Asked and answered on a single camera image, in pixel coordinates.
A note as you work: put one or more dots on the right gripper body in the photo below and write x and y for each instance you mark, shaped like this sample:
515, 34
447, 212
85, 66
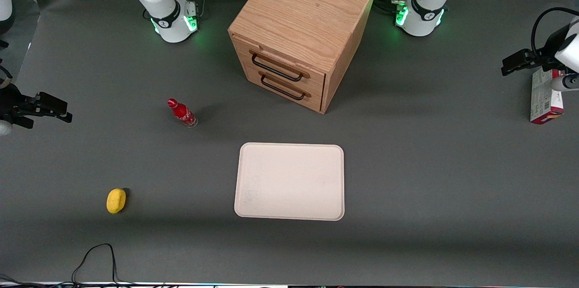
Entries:
10, 103

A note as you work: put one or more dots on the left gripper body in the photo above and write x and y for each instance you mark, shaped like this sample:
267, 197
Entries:
541, 61

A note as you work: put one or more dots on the red cookie box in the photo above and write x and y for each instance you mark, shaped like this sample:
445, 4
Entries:
545, 98

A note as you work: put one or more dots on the beige plastic tray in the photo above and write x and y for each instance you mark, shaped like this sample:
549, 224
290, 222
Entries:
289, 181

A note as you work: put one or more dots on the yellow lemon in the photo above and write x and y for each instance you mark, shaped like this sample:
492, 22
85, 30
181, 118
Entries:
116, 200

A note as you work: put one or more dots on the red cola bottle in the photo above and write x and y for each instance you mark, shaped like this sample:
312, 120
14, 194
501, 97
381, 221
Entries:
182, 113

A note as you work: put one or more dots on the wooden drawer cabinet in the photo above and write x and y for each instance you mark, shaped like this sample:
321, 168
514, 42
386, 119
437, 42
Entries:
303, 7

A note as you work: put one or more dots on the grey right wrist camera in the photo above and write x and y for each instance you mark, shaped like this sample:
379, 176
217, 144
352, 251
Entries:
4, 128

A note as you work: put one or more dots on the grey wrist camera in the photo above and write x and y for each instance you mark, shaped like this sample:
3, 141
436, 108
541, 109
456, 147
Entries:
4, 128
565, 82

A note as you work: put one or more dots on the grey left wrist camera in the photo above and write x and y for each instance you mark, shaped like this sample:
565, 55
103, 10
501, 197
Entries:
565, 82

